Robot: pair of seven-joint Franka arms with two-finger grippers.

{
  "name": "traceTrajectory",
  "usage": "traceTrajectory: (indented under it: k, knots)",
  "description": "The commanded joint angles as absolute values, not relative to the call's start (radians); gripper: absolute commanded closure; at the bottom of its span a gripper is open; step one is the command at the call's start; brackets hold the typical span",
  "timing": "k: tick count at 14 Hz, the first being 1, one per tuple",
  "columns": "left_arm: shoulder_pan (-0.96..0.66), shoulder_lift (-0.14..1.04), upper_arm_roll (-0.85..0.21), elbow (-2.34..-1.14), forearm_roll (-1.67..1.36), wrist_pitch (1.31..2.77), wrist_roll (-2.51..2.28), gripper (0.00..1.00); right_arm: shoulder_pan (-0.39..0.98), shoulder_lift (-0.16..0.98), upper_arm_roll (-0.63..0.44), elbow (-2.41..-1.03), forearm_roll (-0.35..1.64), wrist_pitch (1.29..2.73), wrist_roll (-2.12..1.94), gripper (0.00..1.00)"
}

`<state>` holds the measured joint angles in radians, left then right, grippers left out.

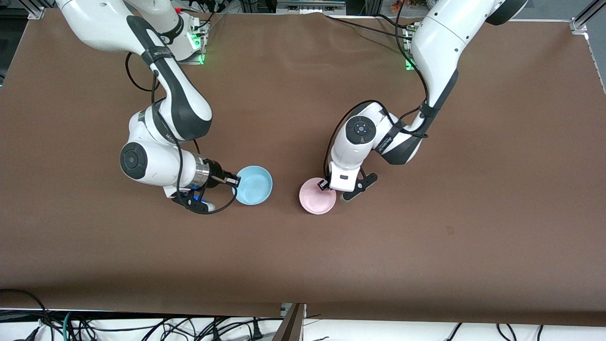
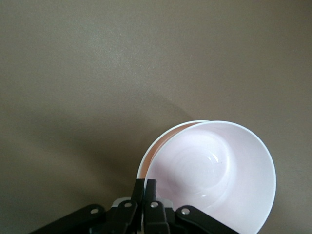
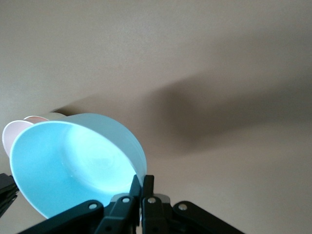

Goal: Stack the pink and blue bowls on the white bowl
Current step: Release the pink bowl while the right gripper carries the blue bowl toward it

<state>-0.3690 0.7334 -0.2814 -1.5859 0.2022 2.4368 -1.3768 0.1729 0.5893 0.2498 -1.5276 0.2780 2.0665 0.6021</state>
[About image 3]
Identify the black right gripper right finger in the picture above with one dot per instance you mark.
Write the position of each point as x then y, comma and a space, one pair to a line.
156, 214

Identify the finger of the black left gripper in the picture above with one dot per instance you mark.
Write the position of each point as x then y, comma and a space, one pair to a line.
6, 190

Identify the pale pink plastic bowl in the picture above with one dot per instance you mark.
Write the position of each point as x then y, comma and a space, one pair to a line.
14, 134

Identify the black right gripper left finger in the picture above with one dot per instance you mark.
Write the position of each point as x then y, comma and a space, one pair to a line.
117, 214

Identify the light blue plastic bowl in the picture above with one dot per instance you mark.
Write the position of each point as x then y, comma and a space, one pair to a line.
73, 161

